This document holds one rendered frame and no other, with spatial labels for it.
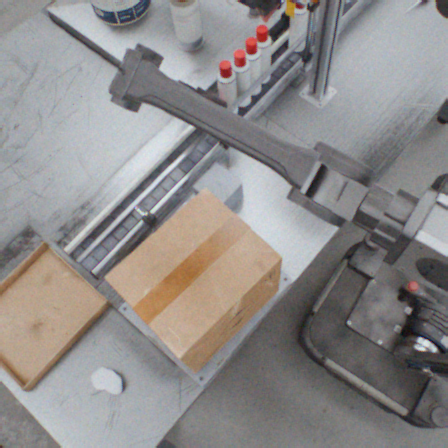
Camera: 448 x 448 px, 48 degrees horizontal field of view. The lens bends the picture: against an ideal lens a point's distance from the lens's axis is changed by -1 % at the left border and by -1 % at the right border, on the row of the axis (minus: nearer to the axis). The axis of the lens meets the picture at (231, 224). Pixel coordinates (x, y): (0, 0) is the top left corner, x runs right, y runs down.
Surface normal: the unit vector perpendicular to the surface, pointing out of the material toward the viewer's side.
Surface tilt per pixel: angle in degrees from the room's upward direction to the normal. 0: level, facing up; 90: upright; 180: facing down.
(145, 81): 32
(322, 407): 0
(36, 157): 0
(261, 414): 0
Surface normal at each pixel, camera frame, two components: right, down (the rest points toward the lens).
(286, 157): -0.10, 0.16
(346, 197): -0.32, 0.03
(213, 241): -0.06, -0.39
